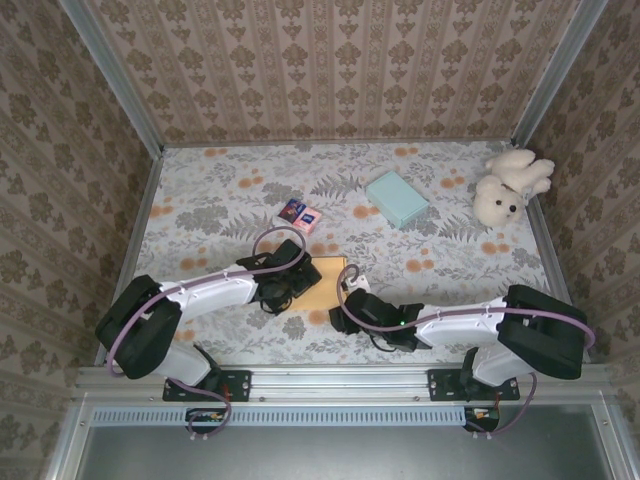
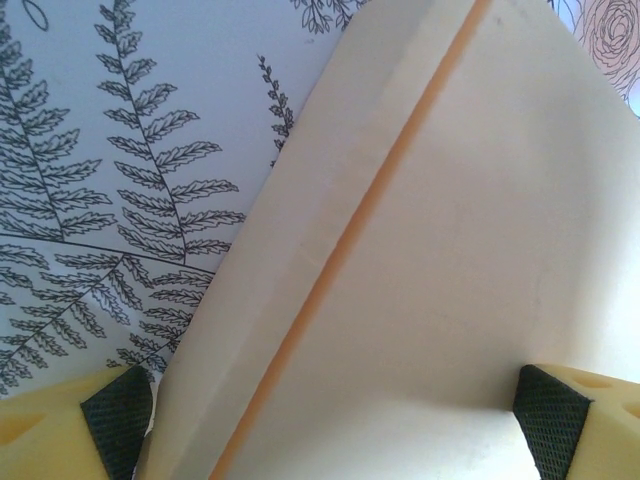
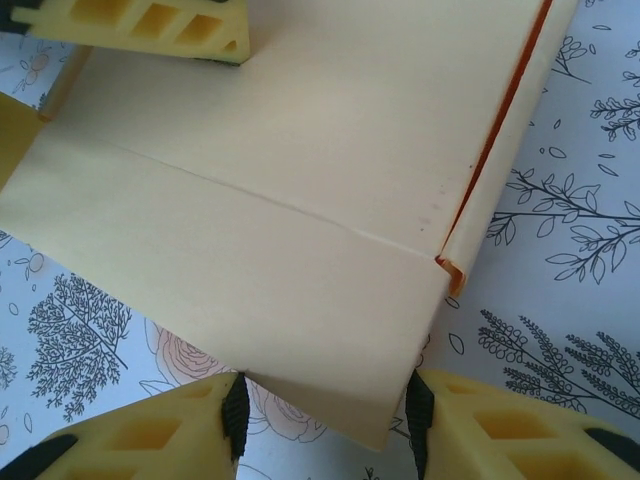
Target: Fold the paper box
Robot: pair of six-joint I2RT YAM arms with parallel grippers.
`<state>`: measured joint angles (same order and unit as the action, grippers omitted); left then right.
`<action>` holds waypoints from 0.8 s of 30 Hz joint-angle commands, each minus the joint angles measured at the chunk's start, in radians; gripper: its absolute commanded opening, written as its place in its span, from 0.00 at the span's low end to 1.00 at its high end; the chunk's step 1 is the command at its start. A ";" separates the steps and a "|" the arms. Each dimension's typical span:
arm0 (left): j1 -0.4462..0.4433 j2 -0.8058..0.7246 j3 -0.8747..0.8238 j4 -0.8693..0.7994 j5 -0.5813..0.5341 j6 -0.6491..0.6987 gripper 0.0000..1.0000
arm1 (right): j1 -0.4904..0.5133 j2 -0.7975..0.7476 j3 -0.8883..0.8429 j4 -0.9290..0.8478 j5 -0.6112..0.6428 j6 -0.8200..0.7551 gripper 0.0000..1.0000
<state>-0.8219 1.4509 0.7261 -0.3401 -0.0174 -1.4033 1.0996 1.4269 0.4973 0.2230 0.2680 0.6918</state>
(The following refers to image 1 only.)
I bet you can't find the yellow paper box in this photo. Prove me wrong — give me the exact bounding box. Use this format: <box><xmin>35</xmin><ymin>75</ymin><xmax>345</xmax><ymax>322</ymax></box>
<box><xmin>292</xmin><ymin>255</ymin><xmax>349</xmax><ymax>314</ymax></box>

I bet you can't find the teal paper box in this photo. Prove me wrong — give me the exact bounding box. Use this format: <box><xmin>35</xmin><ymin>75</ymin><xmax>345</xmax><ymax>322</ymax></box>
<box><xmin>364</xmin><ymin>169</ymin><xmax>430</xmax><ymax>230</ymax></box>

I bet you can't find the pink tissue pack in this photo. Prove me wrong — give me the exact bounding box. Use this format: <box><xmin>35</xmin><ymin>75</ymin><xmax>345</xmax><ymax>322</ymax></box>
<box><xmin>293</xmin><ymin>207</ymin><xmax>322</xmax><ymax>236</ymax></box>

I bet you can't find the dark blue tissue pack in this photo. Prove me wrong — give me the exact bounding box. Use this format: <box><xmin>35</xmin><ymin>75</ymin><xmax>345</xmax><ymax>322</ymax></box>
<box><xmin>278</xmin><ymin>198</ymin><xmax>307</xmax><ymax>224</ymax></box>

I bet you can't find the floral table mat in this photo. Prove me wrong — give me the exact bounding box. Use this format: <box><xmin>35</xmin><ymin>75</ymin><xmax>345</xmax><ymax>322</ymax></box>
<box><xmin>109</xmin><ymin>140</ymin><xmax>574</xmax><ymax>366</ymax></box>

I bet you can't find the grey metal sheet panel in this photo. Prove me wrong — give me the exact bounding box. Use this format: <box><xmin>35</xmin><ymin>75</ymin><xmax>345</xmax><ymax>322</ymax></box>
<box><xmin>79</xmin><ymin>424</ymin><xmax>609</xmax><ymax>480</ymax></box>

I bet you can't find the black right controller board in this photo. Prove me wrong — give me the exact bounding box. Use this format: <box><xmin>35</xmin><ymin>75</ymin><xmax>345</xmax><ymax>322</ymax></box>
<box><xmin>463</xmin><ymin>405</ymin><xmax>501</xmax><ymax>433</ymax></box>

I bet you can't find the black controller board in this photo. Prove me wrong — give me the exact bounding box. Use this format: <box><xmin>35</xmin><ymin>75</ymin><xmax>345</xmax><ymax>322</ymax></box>
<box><xmin>463</xmin><ymin>405</ymin><xmax>501</xmax><ymax>433</ymax></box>
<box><xmin>185</xmin><ymin>407</ymin><xmax>227</xmax><ymax>434</ymax></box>

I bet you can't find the black left controller board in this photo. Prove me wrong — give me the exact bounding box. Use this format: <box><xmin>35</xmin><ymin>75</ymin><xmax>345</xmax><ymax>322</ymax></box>
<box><xmin>185</xmin><ymin>407</ymin><xmax>227</xmax><ymax>434</ymax></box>

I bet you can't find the white plush dog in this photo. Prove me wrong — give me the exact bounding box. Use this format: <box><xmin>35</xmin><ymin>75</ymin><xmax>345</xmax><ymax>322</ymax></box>
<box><xmin>472</xmin><ymin>148</ymin><xmax>557</xmax><ymax>229</ymax></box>

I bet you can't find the aluminium mounting rail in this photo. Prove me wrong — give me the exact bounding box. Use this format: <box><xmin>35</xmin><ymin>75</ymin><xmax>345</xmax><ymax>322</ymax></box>
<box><xmin>74</xmin><ymin>364</ymin><xmax>614</xmax><ymax>404</ymax></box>

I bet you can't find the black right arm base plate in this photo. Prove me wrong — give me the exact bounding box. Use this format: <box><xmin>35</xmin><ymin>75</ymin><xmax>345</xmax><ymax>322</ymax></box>
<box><xmin>426</xmin><ymin>368</ymin><xmax>521</xmax><ymax>403</ymax></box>

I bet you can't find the slotted grey cable duct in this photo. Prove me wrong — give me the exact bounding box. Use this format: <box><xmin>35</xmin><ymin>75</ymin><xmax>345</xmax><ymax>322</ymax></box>
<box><xmin>92</xmin><ymin>405</ymin><xmax>471</xmax><ymax>427</ymax></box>

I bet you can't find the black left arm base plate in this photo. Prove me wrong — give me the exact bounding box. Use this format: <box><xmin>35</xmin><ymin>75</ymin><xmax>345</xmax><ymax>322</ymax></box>
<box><xmin>162</xmin><ymin>368</ymin><xmax>252</xmax><ymax>403</ymax></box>

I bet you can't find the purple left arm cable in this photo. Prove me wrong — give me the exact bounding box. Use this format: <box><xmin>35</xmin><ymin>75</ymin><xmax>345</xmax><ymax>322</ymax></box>
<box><xmin>107</xmin><ymin>225</ymin><xmax>307</xmax><ymax>441</ymax></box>

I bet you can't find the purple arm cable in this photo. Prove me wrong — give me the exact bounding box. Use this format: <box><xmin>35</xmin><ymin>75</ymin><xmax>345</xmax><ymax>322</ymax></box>
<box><xmin>107</xmin><ymin>225</ymin><xmax>307</xmax><ymax>441</ymax></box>
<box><xmin>337</xmin><ymin>264</ymin><xmax>596</xmax><ymax>441</ymax></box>

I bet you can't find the aluminium back rail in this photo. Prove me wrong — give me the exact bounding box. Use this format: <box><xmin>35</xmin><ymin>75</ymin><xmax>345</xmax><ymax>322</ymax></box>
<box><xmin>162</xmin><ymin>138</ymin><xmax>517</xmax><ymax>149</ymax></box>

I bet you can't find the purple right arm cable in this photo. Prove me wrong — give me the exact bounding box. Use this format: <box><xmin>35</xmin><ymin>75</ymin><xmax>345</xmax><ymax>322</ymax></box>
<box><xmin>337</xmin><ymin>264</ymin><xmax>596</xmax><ymax>441</ymax></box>

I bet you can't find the aluminium right side rail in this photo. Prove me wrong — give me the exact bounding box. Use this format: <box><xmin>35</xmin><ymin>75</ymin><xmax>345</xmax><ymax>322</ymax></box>
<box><xmin>524</xmin><ymin>194</ymin><xmax>592</xmax><ymax>364</ymax></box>

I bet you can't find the aluminium left frame post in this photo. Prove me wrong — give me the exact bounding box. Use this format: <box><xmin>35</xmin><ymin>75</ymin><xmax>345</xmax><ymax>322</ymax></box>
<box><xmin>58</xmin><ymin>0</ymin><xmax>166</xmax><ymax>157</ymax></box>

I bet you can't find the aluminium frame post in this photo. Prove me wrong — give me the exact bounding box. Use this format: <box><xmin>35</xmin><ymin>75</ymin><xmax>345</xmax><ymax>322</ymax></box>
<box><xmin>58</xmin><ymin>0</ymin><xmax>166</xmax><ymax>157</ymax></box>
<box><xmin>512</xmin><ymin>0</ymin><xmax>609</xmax><ymax>146</ymax></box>

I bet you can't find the aluminium right frame post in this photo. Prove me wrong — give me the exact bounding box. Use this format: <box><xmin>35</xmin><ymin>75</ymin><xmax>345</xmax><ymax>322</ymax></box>
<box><xmin>512</xmin><ymin>0</ymin><xmax>609</xmax><ymax>146</ymax></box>

